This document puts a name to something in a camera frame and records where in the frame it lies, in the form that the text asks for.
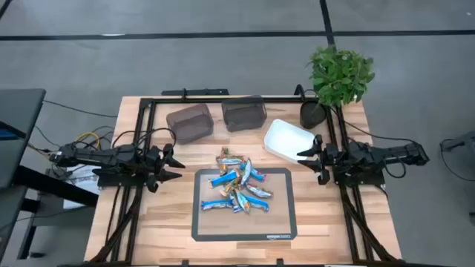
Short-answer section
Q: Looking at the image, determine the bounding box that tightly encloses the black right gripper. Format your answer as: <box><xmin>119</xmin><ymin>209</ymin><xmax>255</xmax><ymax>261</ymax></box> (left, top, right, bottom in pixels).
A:
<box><xmin>296</xmin><ymin>133</ymin><xmax>350</xmax><ymax>185</ymax></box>

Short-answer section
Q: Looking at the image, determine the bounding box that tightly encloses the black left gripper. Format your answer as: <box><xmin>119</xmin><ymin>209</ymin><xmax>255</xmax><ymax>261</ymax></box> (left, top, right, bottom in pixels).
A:
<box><xmin>137</xmin><ymin>143</ymin><xmax>186</xmax><ymax>194</ymax></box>

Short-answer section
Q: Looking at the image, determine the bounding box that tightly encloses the green snack bag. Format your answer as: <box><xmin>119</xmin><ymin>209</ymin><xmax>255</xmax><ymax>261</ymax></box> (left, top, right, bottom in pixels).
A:
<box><xmin>200</xmin><ymin>199</ymin><xmax>235</xmax><ymax>212</ymax></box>

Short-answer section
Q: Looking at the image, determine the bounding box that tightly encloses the silver blue granola bar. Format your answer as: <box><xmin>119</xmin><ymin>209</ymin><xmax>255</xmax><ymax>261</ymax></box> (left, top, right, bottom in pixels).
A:
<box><xmin>215</xmin><ymin>155</ymin><xmax>245</xmax><ymax>166</ymax></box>

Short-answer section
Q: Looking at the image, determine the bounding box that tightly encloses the silver red granola bar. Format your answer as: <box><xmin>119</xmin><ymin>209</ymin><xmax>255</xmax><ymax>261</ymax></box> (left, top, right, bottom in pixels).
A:
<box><xmin>245</xmin><ymin>183</ymin><xmax>274</xmax><ymax>199</ymax></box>

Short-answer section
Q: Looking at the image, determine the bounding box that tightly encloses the white plastic tray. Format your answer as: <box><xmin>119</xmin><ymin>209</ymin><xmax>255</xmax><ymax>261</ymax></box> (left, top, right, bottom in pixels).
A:
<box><xmin>263</xmin><ymin>118</ymin><xmax>317</xmax><ymax>165</ymax></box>

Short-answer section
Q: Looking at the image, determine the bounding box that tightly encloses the black plant pot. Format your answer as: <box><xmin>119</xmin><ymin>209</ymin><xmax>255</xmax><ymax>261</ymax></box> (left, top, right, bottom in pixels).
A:
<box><xmin>299</xmin><ymin>99</ymin><xmax>328</xmax><ymax>130</ymax></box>

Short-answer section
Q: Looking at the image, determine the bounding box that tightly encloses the dark mesh bin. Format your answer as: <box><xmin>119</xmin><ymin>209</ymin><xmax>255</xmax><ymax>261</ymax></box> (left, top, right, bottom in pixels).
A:
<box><xmin>166</xmin><ymin>102</ymin><xmax>215</xmax><ymax>145</ymax></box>
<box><xmin>221</xmin><ymin>95</ymin><xmax>268</xmax><ymax>133</ymax></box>

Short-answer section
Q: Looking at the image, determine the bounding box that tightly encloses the green leafy plant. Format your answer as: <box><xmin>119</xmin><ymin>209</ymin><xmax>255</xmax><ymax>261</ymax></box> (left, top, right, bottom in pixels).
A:
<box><xmin>306</xmin><ymin>44</ymin><xmax>376</xmax><ymax>108</ymax></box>

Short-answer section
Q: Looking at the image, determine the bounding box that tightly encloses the white printed paper sheet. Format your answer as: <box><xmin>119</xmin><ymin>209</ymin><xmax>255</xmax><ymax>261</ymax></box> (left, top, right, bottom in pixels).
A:
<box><xmin>62</xmin><ymin>165</ymin><xmax>100</xmax><ymax>211</ymax></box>

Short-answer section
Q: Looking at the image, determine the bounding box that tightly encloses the dark grey desk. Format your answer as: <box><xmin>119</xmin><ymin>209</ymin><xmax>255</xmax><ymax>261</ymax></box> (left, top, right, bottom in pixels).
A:
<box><xmin>0</xmin><ymin>88</ymin><xmax>48</xmax><ymax>190</ymax></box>

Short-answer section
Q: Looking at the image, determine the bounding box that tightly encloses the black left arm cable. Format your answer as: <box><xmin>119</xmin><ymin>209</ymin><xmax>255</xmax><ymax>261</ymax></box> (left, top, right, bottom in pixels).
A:
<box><xmin>111</xmin><ymin>127</ymin><xmax>177</xmax><ymax>149</ymax></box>

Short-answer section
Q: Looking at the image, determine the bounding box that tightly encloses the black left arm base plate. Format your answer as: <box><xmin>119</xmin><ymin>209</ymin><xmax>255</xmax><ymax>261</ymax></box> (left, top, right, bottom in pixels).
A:
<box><xmin>92</xmin><ymin>166</ymin><xmax>149</xmax><ymax>188</ymax></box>

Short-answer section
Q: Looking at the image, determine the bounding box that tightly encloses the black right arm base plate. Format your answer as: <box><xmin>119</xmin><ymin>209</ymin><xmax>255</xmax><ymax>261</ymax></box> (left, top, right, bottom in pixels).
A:
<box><xmin>332</xmin><ymin>168</ymin><xmax>386</xmax><ymax>188</ymax></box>

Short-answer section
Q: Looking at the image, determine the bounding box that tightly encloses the black power cable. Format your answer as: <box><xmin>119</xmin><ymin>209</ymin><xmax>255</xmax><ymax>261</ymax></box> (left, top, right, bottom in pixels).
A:
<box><xmin>328</xmin><ymin>105</ymin><xmax>419</xmax><ymax>144</ymax></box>

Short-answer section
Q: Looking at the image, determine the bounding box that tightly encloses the black aluminium table frame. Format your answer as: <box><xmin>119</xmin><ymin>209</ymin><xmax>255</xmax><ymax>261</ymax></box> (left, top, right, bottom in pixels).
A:
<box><xmin>88</xmin><ymin>95</ymin><xmax>402</xmax><ymax>266</ymax></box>

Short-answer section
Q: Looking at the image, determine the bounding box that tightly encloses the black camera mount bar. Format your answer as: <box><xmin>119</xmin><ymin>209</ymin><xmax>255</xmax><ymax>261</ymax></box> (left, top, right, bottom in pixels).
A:
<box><xmin>161</xmin><ymin>88</ymin><xmax>230</xmax><ymax>96</ymax></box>

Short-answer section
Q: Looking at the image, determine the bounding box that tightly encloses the yellow cable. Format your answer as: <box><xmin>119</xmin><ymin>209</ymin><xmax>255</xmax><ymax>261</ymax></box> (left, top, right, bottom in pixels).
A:
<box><xmin>75</xmin><ymin>131</ymin><xmax>102</xmax><ymax>151</ymax></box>

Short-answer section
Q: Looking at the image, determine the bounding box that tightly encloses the black floor cable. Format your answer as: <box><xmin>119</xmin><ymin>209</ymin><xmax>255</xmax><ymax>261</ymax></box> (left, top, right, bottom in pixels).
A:
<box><xmin>42</xmin><ymin>99</ymin><xmax>119</xmax><ymax>119</ymax></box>

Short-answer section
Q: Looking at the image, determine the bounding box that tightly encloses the black desk leg frame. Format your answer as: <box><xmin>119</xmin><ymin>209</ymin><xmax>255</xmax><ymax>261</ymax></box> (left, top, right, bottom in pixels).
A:
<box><xmin>13</xmin><ymin>165</ymin><xmax>99</xmax><ymax>260</ymax></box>

